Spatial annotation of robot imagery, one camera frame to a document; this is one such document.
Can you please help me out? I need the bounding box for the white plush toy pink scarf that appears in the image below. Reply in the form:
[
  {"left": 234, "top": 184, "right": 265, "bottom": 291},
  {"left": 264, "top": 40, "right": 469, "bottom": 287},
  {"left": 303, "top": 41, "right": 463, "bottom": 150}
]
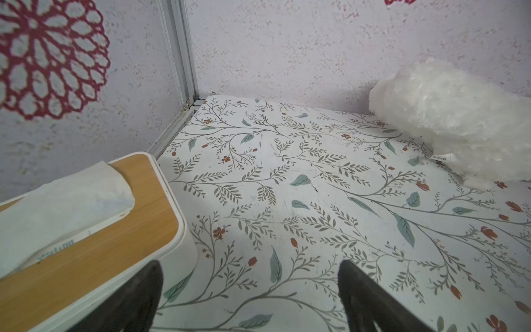
[{"left": 369, "top": 58, "right": 530, "bottom": 190}]

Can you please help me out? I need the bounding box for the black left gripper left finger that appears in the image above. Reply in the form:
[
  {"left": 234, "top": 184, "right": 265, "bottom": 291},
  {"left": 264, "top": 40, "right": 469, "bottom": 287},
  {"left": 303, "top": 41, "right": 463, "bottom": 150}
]
[{"left": 69, "top": 260, "right": 163, "bottom": 332}]

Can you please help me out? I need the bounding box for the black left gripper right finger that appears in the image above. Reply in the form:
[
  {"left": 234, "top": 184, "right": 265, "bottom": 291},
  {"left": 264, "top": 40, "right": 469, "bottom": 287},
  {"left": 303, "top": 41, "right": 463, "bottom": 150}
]
[{"left": 337, "top": 260, "right": 432, "bottom": 331}]

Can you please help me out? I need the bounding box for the white tissue sheet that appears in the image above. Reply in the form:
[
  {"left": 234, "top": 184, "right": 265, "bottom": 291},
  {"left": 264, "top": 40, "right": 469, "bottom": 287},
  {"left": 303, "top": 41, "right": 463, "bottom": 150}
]
[{"left": 1, "top": 162, "right": 136, "bottom": 277}]

